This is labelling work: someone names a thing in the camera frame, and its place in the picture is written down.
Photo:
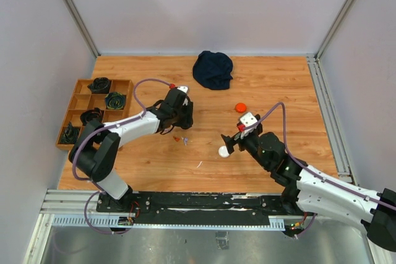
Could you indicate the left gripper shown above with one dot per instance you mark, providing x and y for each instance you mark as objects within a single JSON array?
[{"x": 187, "y": 120}]

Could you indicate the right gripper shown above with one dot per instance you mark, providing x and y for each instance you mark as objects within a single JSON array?
[{"x": 230, "y": 141}]

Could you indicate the white earbud case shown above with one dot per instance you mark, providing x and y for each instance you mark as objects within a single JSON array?
[{"x": 223, "y": 152}]

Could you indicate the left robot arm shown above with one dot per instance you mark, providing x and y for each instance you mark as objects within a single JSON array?
[{"x": 96, "y": 149}]

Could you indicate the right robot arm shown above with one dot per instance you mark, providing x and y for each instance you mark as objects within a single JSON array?
[{"x": 312, "y": 191}]

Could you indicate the orange earbud case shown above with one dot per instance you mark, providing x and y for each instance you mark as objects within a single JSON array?
[{"x": 240, "y": 108}]

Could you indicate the dark navy crumpled cloth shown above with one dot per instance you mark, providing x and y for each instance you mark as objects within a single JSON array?
[{"x": 213, "y": 70}]

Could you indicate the rolled green patterned tie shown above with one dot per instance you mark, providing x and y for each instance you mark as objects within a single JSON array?
[{"x": 115, "y": 101}]

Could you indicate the rolled black tie top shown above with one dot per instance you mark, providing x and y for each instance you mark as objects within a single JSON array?
[{"x": 100, "y": 85}]

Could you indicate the rolled black orange tie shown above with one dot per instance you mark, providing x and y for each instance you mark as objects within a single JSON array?
[{"x": 91, "y": 114}]

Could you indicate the wooden compartment tray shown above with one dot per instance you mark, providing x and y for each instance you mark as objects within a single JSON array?
[{"x": 82, "y": 99}]

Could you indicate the rolled green black tie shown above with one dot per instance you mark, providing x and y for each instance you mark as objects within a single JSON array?
[{"x": 69, "y": 135}]

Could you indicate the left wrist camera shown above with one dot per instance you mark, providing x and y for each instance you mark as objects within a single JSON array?
[{"x": 184, "y": 89}]

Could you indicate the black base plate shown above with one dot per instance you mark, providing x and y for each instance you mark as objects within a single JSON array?
[{"x": 199, "y": 208}]

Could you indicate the aluminium frame rail right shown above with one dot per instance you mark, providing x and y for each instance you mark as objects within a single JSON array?
[{"x": 343, "y": 162}]

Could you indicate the aluminium frame post left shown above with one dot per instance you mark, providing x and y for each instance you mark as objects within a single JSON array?
[{"x": 74, "y": 12}]

